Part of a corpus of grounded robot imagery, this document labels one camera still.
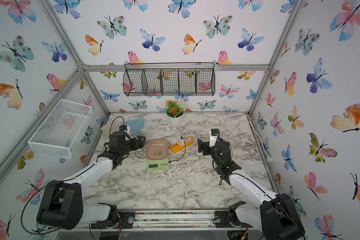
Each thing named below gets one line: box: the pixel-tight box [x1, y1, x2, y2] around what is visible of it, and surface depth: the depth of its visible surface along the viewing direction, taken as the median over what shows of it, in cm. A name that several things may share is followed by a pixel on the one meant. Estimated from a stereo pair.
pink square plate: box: [145, 139, 170, 160], surface depth 96 cm
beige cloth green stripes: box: [100, 115, 125, 135], surface depth 113 cm
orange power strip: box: [170, 136, 195, 154], surface depth 101 cm
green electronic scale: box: [147, 155, 169, 172], surface depth 93 cm
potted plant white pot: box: [165, 100, 185, 126], surface depth 105 cm
